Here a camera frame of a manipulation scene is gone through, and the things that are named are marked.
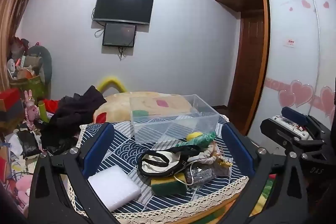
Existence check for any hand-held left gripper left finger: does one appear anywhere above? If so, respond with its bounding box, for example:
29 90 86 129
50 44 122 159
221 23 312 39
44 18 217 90
28 122 116 224

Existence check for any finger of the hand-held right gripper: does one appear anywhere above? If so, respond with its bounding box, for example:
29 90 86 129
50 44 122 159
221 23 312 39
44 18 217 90
260 118 326 156
281 107 332 139

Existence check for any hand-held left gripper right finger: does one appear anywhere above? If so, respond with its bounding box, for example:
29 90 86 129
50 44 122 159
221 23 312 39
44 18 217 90
221 123 309 224

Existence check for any brown tassel cord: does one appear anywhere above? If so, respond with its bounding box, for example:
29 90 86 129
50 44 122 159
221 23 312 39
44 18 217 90
210 142 235 170

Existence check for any white drawstring pouch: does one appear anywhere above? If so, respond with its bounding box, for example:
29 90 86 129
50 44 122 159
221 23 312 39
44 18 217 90
199 147 223 165

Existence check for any green yellow patterned cloth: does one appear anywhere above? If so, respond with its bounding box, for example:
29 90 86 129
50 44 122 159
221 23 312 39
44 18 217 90
176 132 217 153

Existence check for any silver mesh scourer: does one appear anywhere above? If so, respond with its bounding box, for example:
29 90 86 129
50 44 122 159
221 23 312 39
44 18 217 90
184 161 232 189

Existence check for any white foam block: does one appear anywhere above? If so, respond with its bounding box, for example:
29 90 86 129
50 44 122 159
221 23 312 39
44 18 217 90
87 166 142 213

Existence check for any yellow soft ball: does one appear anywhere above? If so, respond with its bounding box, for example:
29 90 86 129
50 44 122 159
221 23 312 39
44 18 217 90
186 132 204 142

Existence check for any black trimmed white cloth bag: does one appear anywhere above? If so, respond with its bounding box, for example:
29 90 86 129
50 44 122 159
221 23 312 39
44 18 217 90
138 145 201 178

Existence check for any clear plastic storage box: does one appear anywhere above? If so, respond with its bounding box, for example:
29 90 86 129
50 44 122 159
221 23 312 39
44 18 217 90
129 94 220 144

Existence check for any green yellow sponge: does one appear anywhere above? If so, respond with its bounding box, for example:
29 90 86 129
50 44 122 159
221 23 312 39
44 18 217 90
151 173 188 197

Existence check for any white plastic device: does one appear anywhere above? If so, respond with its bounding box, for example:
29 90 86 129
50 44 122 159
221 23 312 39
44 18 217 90
272 115 311 139

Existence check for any black clothes pile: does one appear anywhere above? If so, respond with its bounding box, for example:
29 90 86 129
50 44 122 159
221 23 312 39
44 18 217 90
41 85 107 154

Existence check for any beige printed blanket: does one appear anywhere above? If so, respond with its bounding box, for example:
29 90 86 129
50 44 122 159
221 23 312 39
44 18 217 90
93 91 193 125

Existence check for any brown wooden door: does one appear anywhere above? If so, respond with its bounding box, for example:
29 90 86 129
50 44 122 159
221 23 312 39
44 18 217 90
227 10 266 133

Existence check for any red cloth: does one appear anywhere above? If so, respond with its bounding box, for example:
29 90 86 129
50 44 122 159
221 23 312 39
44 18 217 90
43 99 61 113

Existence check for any green tube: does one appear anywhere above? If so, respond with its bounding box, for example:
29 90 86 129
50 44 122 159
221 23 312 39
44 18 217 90
38 101 49 123

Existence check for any yellow foam tube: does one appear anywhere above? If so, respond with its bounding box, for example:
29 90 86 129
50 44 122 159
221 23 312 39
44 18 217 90
96 76 127 93

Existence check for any black plastic bag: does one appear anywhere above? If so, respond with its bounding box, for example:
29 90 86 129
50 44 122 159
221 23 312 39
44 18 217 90
17 131 42 157

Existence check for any pink bunny toy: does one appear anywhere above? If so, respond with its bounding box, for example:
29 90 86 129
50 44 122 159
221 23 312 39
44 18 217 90
24 90 40 130

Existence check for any green box of clutter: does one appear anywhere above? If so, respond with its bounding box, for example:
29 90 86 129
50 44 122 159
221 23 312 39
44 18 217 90
10 74 47 109

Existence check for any wooden wardrobe with heart doors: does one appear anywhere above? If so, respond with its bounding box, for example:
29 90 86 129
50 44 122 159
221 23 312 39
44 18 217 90
214 0 336 141

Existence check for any red box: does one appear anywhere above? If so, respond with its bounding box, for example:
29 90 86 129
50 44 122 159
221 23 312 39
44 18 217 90
0 88 23 112

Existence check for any small black monitor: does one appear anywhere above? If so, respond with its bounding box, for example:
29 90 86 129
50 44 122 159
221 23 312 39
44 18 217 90
102 22 138 47

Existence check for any striped brown curtain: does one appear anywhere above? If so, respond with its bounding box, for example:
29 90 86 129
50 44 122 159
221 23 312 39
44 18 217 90
0 0 49 92

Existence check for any wall mounted black television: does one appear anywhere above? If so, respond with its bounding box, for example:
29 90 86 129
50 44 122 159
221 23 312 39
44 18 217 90
92 0 155 25

